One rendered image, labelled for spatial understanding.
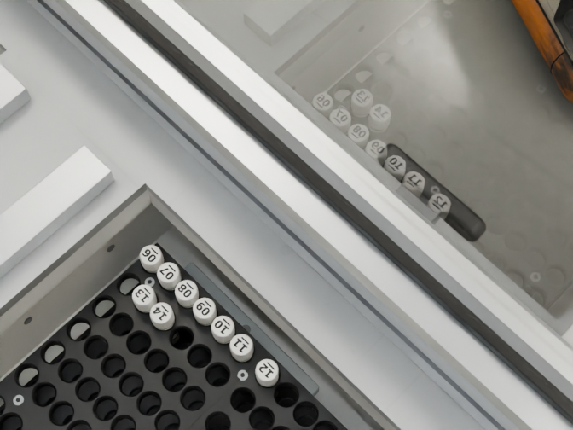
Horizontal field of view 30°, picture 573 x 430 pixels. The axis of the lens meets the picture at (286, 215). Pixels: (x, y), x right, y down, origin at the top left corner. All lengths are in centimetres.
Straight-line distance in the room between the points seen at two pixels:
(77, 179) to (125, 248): 10
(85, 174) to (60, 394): 12
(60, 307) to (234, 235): 14
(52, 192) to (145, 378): 11
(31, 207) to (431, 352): 21
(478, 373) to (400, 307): 5
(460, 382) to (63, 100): 26
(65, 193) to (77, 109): 6
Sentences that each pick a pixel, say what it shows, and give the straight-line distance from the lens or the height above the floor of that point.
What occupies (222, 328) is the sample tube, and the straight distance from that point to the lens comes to 57.
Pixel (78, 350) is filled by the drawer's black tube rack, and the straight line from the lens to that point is 59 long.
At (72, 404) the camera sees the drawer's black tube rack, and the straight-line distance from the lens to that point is 58.
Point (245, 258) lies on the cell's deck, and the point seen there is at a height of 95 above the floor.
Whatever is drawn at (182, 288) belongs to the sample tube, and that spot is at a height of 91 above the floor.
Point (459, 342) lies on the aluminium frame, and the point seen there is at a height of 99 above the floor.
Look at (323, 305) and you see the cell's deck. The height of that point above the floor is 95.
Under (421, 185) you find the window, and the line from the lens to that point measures 42.
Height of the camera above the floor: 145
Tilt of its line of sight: 67 degrees down
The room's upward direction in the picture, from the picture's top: 2 degrees counter-clockwise
